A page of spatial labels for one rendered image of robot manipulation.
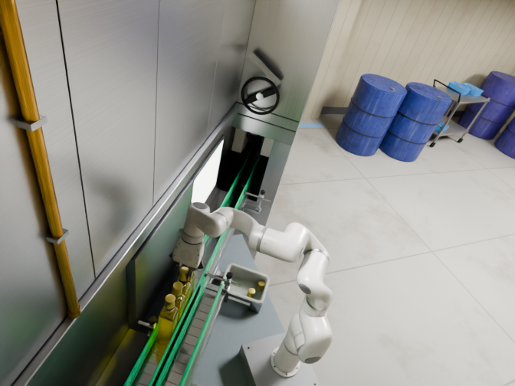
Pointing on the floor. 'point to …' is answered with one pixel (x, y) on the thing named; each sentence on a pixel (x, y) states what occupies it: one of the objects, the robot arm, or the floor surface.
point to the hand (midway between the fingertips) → (184, 271)
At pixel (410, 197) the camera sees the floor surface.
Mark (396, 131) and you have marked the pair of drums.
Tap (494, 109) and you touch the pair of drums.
